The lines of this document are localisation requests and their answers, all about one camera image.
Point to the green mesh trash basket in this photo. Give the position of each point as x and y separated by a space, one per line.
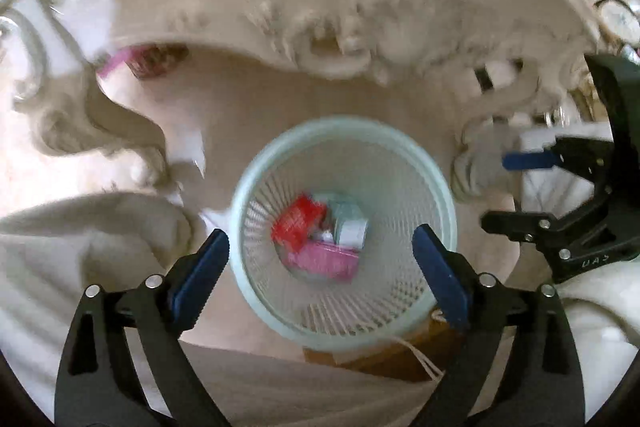
321 232

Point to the red cardboard box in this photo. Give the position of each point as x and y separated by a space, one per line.
297 222

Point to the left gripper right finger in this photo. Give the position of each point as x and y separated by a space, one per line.
542 382

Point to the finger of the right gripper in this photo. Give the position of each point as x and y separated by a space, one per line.
530 160
525 226

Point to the teal bear box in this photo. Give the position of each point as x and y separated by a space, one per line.
346 222

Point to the magenta box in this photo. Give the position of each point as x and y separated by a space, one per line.
325 260

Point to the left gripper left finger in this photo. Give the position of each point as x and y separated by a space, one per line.
97 383

